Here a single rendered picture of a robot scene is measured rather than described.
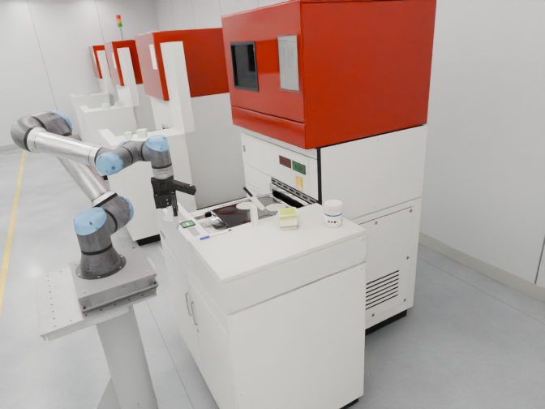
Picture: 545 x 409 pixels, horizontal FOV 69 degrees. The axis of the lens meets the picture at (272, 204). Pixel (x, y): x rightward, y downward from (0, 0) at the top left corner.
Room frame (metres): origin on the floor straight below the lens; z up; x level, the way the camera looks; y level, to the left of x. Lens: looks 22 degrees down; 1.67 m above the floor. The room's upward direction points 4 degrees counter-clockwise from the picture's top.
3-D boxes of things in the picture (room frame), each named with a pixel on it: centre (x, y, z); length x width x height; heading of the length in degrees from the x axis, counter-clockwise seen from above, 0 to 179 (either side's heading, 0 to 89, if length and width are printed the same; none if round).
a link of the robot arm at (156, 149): (1.43, 0.40, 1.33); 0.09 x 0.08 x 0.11; 72
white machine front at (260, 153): (2.06, -0.03, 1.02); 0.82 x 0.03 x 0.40; 27
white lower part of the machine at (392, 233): (2.22, -0.33, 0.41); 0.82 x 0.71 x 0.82; 27
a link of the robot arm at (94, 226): (1.40, 0.70, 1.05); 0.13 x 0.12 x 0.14; 162
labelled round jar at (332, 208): (1.46, -0.24, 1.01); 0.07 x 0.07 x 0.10
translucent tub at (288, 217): (1.47, -0.06, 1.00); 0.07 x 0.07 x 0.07; 2
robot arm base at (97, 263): (1.39, 0.70, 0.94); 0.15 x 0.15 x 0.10
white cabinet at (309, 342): (1.67, 0.14, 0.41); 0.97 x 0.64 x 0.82; 27
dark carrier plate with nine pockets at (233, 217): (1.79, 0.08, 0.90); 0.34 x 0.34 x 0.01; 27
